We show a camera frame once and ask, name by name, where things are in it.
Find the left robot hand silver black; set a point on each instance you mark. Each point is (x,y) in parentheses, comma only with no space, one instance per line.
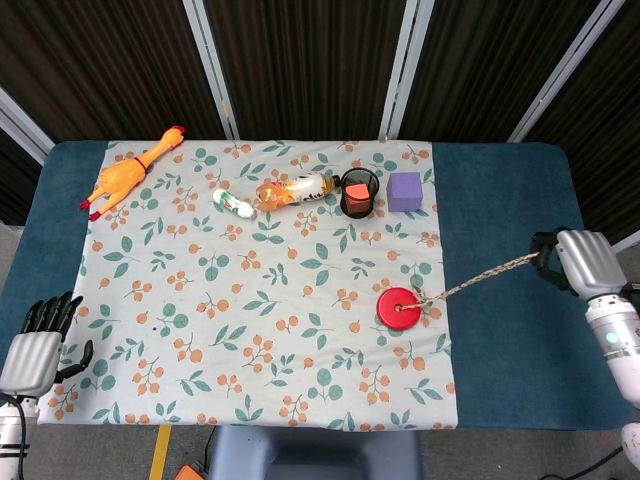
(30,360)

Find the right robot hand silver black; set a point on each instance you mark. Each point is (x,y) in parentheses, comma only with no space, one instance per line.
(590,260)

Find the red disc with centre hole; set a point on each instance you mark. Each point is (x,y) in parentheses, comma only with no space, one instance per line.
(390,317)

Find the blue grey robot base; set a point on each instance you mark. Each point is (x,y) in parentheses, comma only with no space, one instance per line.
(310,455)

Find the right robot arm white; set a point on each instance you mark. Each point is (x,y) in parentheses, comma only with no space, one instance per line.
(615,330)

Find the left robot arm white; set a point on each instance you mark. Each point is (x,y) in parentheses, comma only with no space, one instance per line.
(7,430)

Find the teal blue table cover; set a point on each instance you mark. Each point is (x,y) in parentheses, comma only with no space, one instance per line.
(500,350)

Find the brown pleated screen panel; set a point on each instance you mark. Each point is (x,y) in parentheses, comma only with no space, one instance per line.
(610,125)
(310,60)
(100,60)
(490,60)
(12,185)

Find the yellow floor tape strip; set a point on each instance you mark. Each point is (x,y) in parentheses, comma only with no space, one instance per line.
(160,452)

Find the orange object on floor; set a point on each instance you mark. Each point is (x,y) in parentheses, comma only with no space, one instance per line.
(189,473)

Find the purple foam cube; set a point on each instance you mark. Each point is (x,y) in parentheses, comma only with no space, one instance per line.
(404,192)

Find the orange rubber chicken toy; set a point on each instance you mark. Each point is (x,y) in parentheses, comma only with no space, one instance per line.
(117,180)

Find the floral leaf print tablecloth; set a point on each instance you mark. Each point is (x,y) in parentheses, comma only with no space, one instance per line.
(250,325)

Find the orange foam cube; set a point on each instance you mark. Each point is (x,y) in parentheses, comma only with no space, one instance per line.
(357,196)

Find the black mesh pen holder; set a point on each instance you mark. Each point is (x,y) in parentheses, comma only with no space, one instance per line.
(344,206)

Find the small white green bottle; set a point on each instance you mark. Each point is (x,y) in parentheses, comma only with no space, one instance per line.
(232,202)

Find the orange drink plastic bottle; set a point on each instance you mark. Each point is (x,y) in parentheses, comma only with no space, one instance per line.
(295,191)

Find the white screen frame post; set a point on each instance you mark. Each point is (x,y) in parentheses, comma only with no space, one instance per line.
(627,243)
(22,122)
(565,70)
(405,70)
(212,70)

